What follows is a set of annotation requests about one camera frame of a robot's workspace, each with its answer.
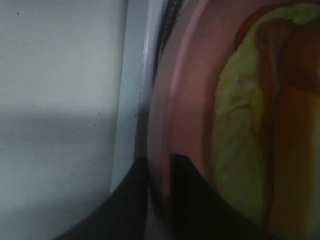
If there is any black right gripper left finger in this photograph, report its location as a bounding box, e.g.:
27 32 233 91
57 157 149 240

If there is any sandwich with lettuce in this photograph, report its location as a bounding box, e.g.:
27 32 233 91
212 0 320 240

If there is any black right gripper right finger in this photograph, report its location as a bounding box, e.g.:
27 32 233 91
171 154 275 240

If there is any pink plate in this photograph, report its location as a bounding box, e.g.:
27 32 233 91
146 0 272 240

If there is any white microwave oven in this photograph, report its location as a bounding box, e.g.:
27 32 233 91
0 0 191 240

